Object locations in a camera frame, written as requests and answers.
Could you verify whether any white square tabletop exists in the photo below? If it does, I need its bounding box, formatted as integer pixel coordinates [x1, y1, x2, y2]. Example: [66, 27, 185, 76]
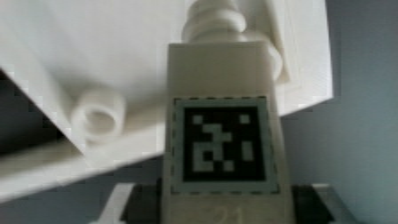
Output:
[0, 0, 334, 203]

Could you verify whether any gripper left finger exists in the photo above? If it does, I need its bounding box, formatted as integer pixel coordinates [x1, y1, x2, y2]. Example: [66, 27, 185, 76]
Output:
[87, 183, 160, 224]

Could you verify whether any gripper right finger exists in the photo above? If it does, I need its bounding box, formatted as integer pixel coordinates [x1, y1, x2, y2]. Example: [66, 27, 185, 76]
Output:
[292, 184, 359, 224]

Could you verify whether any white table leg with tag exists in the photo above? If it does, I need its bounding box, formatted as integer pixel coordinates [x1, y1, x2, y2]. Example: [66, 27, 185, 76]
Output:
[162, 0, 295, 224]

